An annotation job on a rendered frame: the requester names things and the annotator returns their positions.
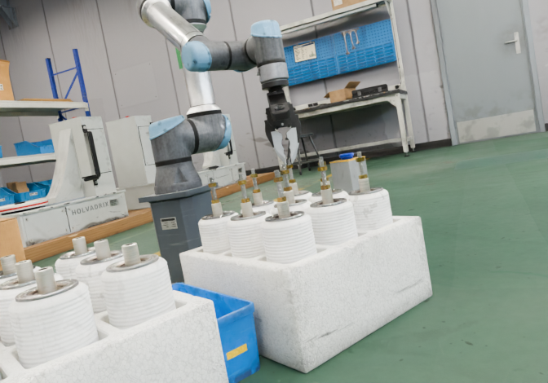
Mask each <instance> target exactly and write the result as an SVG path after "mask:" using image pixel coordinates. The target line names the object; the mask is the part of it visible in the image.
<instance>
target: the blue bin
mask: <svg viewBox="0 0 548 383"><path fill-rule="evenodd" d="M171 287H172V291H173V290H175V291H179V292H181V293H187V294H191V295H193V296H194V297H195V296H197V297H203V298H205V299H209V300H211V301H213V303H214V311H215V315H216V319H217V324H218V328H219V336H220V341H221V345H222V349H223V357H224V362H225V366H226V370H227V375H228V383H237V382H239V381H241V380H243V379H245V378H246V377H248V376H250V375H252V374H254V373H255V372H257V371H258V370H259V369H260V362H259V350H258V344H257V338H256V332H255V326H254V314H253V313H254V303H253V302H251V301H247V300H245V299H241V298H238V297H233V296H229V295H226V294H222V293H217V292H214V291H210V290H208V289H204V288H198V287H196V286H192V285H189V284H183V283H176V284H172V285H171Z"/></svg>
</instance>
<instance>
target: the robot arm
mask: <svg viewBox="0 0 548 383"><path fill-rule="evenodd" d="M136 8H137V12H138V14H139V17H140V19H141V20H142V21H143V22H144V23H145V24H146V25H147V26H149V27H151V28H154V29H156V30H157V31H159V32H160V33H161V34H162V35H163V36H164V37H165V38H166V39H167V40H168V41H169V42H170V43H172V44H173V45H174V46H175V47H176V48H177V49H178V50H179V51H180V55H181V60H182V65H183V74H184V79H185V83H186V88H187V93H188V102H189V107H190V109H189V111H188V113H187V119H186V120H184V119H185V117H183V115H180V116H176V117H170V118H167V119H164V120H161V121H156V122H154V123H152V124H151V125H150V126H149V127H148V131H149V137H150V138H149V140H150V141H151V145H152V154H153V158H154V162H155V166H156V177H155V187H154V191H155V195H160V194H166V193H172V192H180V191H184V190H188V189H193V188H196V187H201V186H202V181H201V178H200V176H199V174H198V172H197V170H196V168H195V167H194V165H193V163H192V156H191V155H193V154H198V153H203V152H215V151H217V150H220V149H223V148H225V147H226V146H227V145H228V143H229V141H230V139H231V135H232V127H231V123H230V121H229V120H228V117H227V116H225V115H223V114H222V112H221V108H219V107H218V106H216V104H215V100H214V91H213V86H212V81H211V76H210V71H222V70H233V71H235V72H238V73H242V72H247V71H249V70H251V69H252V68H254V67H257V68H258V72H257V73H256V76H260V77H259V80H260V83H261V84H262V85H261V87H262V90H268V93H267V101H268V105H269V108H266V110H265V111H266V112H265V114H266V115H267V120H266V121H264V123H265V133H266V136H267V138H268V140H269V142H270V143H271V145H272V146H273V148H274V150H275V152H276V154H277V155H278V156H279V158H280V159H281V160H282V161H283V162H284V163H285V164H286V165H287V159H286V156H285V154H284V147H283V146H282V139H283V138H282V134H281V133H279V132H277V131H276V130H278V128H281V127H286V126H287V127H288V128H290V129H289V130H288V131H287V132H286V137H287V139H288V140H289V149H290V155H289V158H290V162H291V164H293V162H294V160H295V157H296V155H297V151H298V144H299V140H300V135H301V130H302V127H301V123H300V120H299V119H298V115H295V113H294V110H295V108H294V107H293V104H292V103H288V102H287V99H286V97H285V92H284V91H283V90H282V88H283V87H286V86H288V85H289V81H288V80H287V79H288V78H289V74H288V70H287V65H286V62H285V52H284V48H283V43H282V35H281V31H280V27H279V24H278V23H277V22H276V21H275V20H261V21H259V22H256V23H254V24H252V25H251V28H250V30H251V34H250V35H251V36H252V37H250V38H248V39H246V40H244V41H232V42H212V41H211V40H209V39H208V38H207V37H206V36H205V35H204V31H205V29H206V27H207V25H206V24H207V23H208V22H209V21H210V17H211V14H210V13H211V5H210V0H137V3H136ZM275 129H276V130H275Z"/></svg>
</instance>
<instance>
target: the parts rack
mask: <svg viewBox="0 0 548 383"><path fill-rule="evenodd" d="M73 57H74V61H75V65H76V67H74V68H70V69H67V70H64V71H62V72H59V73H55V74H53V70H52V66H51V59H49V58H46V59H45V60H46V67H47V71H48V75H49V79H50V84H51V90H52V94H53V99H58V98H59V97H58V94H57V89H56V85H55V78H54V76H55V75H57V74H60V73H65V72H67V71H70V70H73V69H76V70H77V72H76V74H75V76H74V78H73V81H72V83H71V85H70V87H69V89H68V92H67V94H66V95H65V97H64V98H65V99H67V97H68V95H69V92H70V90H71V88H72V86H73V83H74V82H75V79H76V77H77V76H78V80H79V85H80V89H81V93H82V100H83V102H52V101H9V100H0V117H41V116H57V119H58V122H60V121H63V119H65V120H67V119H66V118H65V117H64V116H62V113H64V112H69V111H72V110H76V109H79V108H85V113H86V117H91V111H90V107H89V103H88V99H87V95H86V87H85V83H84V79H83V75H82V68H81V64H80V59H79V55H78V51H77V49H73ZM67 108H72V109H69V110H67V111H63V112H61V110H64V109H67ZM49 162H56V157H55V153H54V152H53V153H45V154H37V155H28V156H13V157H5V158H0V169H3V168H10V167H16V166H23V165H36V164H42V163H49ZM42 199H46V197H43V198H39V199H35V200H42ZM29 201H33V200H27V201H25V202H29Z"/></svg>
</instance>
